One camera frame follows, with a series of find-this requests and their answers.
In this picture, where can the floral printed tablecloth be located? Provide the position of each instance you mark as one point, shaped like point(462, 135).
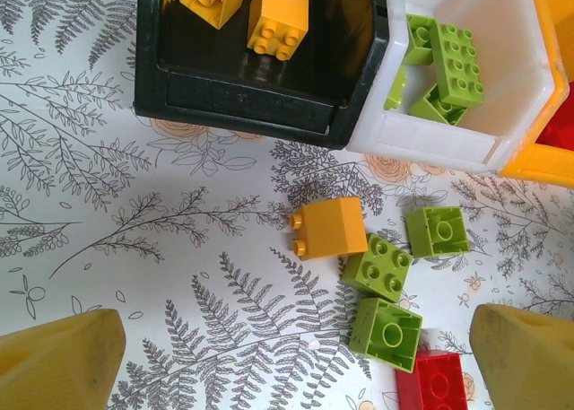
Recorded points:
point(179, 248)

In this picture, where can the orange plastic bin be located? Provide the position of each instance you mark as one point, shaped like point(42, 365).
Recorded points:
point(547, 168)

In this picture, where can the white plastic bin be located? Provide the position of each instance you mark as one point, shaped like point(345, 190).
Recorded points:
point(426, 145)

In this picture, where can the red lego brick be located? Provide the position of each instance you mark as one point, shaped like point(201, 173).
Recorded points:
point(432, 383)
point(558, 118)

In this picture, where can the black plastic bin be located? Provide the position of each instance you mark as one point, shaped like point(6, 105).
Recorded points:
point(251, 105)

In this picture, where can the long green lego brick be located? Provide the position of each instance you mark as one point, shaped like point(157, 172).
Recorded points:
point(457, 64)

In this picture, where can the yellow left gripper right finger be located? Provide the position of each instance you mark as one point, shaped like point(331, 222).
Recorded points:
point(529, 365)

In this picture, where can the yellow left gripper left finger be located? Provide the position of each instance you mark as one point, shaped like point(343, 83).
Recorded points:
point(54, 365)

